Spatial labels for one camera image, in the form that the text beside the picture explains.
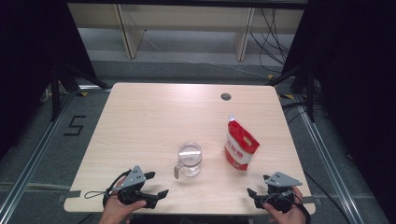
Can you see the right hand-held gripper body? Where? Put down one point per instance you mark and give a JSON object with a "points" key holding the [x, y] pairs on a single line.
{"points": [[281, 180]]}

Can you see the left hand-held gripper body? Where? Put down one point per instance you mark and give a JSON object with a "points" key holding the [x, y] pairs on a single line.
{"points": [[132, 179]]}

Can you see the red and white sugar bag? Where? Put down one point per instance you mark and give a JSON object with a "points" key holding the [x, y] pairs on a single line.
{"points": [[241, 146]]}

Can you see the person's right hand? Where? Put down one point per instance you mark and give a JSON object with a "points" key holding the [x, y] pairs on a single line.
{"points": [[292, 216]]}

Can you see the person's left hand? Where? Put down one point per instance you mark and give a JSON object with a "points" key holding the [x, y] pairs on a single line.
{"points": [[115, 213]]}

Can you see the grey tape strip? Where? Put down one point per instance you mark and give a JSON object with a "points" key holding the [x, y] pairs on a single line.
{"points": [[311, 200], [71, 195]]}

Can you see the grey round table grommet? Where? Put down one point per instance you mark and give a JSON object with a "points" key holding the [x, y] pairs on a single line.
{"points": [[226, 96]]}

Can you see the black metal stand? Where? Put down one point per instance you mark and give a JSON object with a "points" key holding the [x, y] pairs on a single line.
{"points": [[56, 93], [309, 93]]}

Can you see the black curtain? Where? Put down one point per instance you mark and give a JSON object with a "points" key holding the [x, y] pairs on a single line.
{"points": [[358, 77], [28, 62]]}

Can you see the beige wooden shelf unit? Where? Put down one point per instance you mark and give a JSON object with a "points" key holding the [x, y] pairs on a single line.
{"points": [[130, 34]]}

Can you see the aluminium floor rail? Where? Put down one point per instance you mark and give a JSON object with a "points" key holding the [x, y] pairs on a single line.
{"points": [[330, 168], [34, 155]]}

